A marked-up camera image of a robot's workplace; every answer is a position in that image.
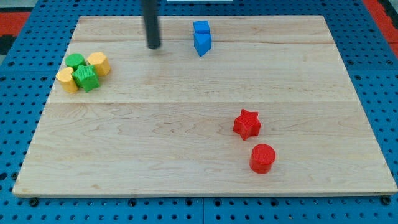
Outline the green star block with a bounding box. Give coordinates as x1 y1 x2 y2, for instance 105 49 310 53
72 65 101 92

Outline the red cylinder block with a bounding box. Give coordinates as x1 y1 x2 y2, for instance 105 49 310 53
249 144 276 174

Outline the red star block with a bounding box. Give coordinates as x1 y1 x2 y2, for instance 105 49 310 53
233 109 261 141

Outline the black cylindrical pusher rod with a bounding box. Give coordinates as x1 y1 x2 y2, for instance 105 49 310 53
141 0 161 50

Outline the yellow hexagon block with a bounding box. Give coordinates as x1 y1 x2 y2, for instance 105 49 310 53
87 52 111 76

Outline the blue triangle block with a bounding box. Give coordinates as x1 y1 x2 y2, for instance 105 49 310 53
194 33 212 57

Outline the green cylinder block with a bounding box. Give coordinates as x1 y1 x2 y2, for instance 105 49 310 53
65 53 86 71

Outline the yellow heart block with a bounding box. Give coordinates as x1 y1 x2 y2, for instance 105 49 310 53
56 67 78 93

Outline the blue cube block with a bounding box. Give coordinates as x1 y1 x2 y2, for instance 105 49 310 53
193 21 210 34

